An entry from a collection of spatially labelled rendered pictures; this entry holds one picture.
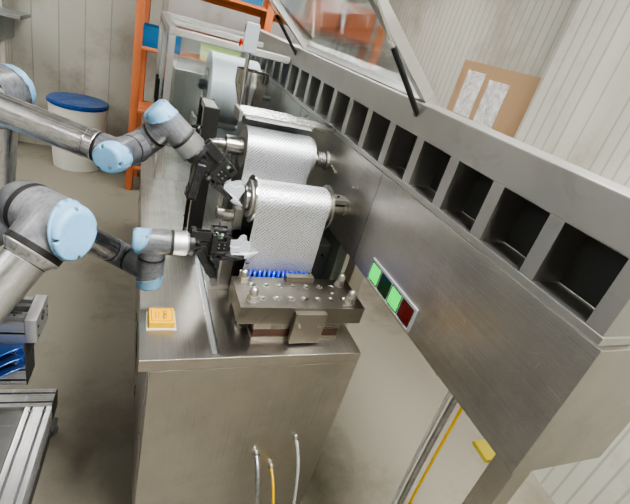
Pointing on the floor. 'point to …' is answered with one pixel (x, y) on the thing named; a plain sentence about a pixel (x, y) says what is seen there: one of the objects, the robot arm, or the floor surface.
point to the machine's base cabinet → (230, 430)
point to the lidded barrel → (95, 113)
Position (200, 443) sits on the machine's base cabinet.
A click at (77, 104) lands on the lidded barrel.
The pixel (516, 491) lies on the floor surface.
